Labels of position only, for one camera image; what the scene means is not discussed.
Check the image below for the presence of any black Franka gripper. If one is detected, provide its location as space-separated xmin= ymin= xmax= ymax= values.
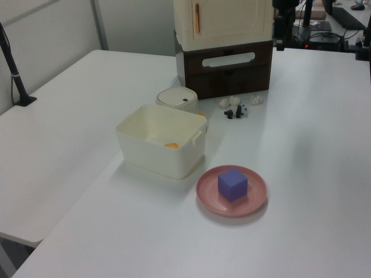
xmin=271 ymin=0 xmax=297 ymax=52

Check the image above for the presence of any dark brown drawer unit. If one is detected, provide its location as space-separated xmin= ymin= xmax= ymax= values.
xmin=174 ymin=30 xmax=274 ymax=101

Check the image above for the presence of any plain brown drawer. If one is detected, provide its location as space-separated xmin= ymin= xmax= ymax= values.
xmin=185 ymin=68 xmax=271 ymax=100

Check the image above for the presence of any black background stand pole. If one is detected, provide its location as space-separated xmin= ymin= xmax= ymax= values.
xmin=301 ymin=0 xmax=315 ymax=28

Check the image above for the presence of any black flat device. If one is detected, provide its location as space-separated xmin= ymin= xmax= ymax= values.
xmin=310 ymin=20 xmax=333 ymax=32

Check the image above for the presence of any black box with red light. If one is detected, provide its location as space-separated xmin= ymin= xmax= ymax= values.
xmin=305 ymin=34 xmax=344 ymax=52

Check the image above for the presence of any cream toy cabinet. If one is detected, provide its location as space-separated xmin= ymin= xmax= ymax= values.
xmin=173 ymin=0 xmax=274 ymax=50

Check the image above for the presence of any black keyboard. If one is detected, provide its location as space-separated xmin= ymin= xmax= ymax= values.
xmin=323 ymin=5 xmax=367 ymax=30

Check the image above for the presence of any panda figurine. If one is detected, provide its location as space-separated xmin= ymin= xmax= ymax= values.
xmin=234 ymin=104 xmax=249 ymax=119

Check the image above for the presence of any small white lidded bin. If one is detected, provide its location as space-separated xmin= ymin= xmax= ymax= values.
xmin=155 ymin=88 xmax=199 ymax=114

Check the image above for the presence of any purple cube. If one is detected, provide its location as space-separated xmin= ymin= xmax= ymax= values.
xmin=217 ymin=169 xmax=249 ymax=203

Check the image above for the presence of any cream plastic storage box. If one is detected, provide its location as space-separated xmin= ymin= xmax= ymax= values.
xmin=115 ymin=104 xmax=209 ymax=180

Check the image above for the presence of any pink plate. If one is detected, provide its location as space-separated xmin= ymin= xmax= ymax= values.
xmin=196 ymin=164 xmax=268 ymax=218

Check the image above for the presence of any brown drawer with white handle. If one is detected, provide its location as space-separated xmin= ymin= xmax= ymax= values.
xmin=183 ymin=45 xmax=274 ymax=76

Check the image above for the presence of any black table clamp mount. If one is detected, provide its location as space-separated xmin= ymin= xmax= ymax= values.
xmin=354 ymin=27 xmax=371 ymax=62

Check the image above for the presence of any copper cabinet door handle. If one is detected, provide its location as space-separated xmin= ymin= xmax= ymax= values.
xmin=194 ymin=2 xmax=202 ymax=34

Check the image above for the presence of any black camera pole with clamp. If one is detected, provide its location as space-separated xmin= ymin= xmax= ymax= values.
xmin=0 ymin=21 xmax=38 ymax=107

